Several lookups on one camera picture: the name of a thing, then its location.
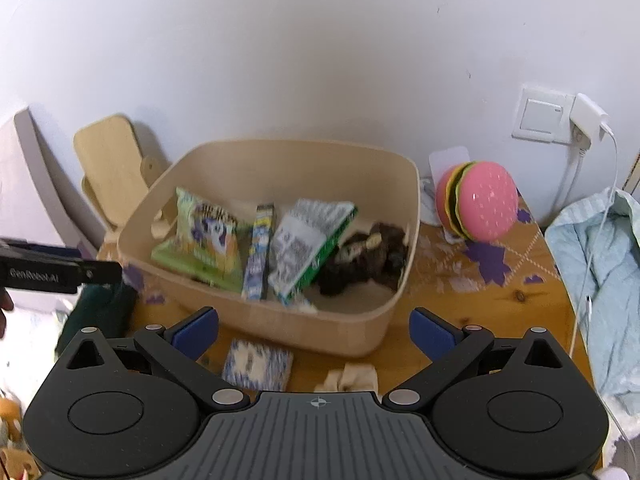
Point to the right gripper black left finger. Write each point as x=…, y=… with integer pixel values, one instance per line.
x=137, y=407

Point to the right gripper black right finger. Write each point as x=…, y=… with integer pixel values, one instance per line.
x=499, y=407

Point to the green cartoon snack bag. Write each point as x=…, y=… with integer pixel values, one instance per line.
x=209, y=245

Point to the blue cartoon candy box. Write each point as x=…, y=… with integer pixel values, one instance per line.
x=257, y=264

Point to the brown plush hair clip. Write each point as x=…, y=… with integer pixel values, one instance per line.
x=379, y=255

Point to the grey green snack bag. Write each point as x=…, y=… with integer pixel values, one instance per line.
x=304, y=239

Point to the purple board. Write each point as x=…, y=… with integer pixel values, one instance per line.
x=30, y=207

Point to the dark green tissue pack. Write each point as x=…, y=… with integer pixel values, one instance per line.
x=107, y=308

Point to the wooden stand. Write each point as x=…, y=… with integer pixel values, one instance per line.
x=117, y=172

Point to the blue white patterned box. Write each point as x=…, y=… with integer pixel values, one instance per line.
x=257, y=367

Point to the beige bow hair accessory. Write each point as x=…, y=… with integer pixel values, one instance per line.
x=353, y=377

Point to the light blue cloth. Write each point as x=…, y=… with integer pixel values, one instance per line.
x=596, y=249

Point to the pink burger toy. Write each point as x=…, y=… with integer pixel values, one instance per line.
x=477, y=201

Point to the white round stand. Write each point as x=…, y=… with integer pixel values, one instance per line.
x=439, y=163

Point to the beige plastic storage bin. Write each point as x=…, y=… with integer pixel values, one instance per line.
x=242, y=174

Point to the white power adapter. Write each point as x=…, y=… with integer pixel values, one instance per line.
x=588, y=120

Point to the white wall socket plate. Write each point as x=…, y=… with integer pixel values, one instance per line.
x=543, y=116

